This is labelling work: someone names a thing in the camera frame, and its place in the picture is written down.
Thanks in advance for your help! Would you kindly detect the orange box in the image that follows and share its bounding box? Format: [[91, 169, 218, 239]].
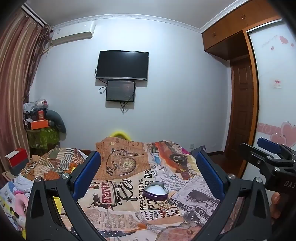
[[30, 119, 49, 130]]

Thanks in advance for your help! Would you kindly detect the white air conditioner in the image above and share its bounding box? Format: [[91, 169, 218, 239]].
[[51, 20, 96, 45]]

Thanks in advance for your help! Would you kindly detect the white curtain rail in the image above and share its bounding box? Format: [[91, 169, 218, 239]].
[[21, 4, 47, 26]]

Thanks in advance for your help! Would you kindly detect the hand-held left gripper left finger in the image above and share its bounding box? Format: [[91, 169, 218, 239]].
[[25, 150, 105, 241]]

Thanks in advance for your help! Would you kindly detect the yellow plastic stool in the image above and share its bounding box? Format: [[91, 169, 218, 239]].
[[110, 130, 130, 140]]

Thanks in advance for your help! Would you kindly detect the white heart-sticker sliding door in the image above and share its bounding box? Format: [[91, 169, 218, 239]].
[[246, 19, 296, 151]]

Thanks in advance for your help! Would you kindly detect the newspaper print blanket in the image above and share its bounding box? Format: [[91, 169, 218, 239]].
[[55, 137, 245, 241]]

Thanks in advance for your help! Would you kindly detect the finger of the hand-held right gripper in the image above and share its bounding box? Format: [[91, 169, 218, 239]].
[[257, 137, 296, 161], [239, 143, 279, 168]]

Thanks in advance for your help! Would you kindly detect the dark cloth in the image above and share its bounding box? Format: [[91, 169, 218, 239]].
[[190, 146, 208, 154]]

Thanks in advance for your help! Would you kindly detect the wooden overhead cabinet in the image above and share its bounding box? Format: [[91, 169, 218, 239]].
[[202, 0, 281, 61]]

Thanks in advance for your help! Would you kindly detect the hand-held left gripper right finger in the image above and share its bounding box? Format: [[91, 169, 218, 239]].
[[191, 149, 271, 241]]

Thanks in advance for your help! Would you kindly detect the pink plush slipper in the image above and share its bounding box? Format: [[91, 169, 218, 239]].
[[13, 191, 31, 224]]

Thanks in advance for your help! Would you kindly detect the person's right hand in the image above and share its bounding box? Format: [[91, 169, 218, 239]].
[[270, 192, 282, 219]]

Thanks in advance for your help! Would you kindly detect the pile of small jewelry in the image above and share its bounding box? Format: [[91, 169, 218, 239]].
[[159, 201, 180, 218]]

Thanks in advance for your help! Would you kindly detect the small black wall monitor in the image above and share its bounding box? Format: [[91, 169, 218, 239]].
[[106, 80, 136, 102]]

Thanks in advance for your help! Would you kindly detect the cartoon print sheet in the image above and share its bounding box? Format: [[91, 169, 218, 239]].
[[0, 181, 28, 233]]

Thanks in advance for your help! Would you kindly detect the brown wooden door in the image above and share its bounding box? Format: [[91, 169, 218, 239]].
[[230, 58, 255, 153]]

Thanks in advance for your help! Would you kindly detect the black wall television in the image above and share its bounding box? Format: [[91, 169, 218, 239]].
[[96, 50, 149, 81]]

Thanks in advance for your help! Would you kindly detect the striped brown curtain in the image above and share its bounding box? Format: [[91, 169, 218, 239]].
[[0, 9, 52, 179]]

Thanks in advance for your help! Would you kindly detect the striped patchwork cloth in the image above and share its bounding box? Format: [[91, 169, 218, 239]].
[[21, 147, 88, 181]]

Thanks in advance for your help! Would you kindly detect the purple heart-shaped tin box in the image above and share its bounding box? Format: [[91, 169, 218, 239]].
[[143, 181, 169, 200]]

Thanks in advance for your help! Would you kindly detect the red and white box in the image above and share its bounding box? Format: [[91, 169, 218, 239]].
[[5, 148, 29, 168]]

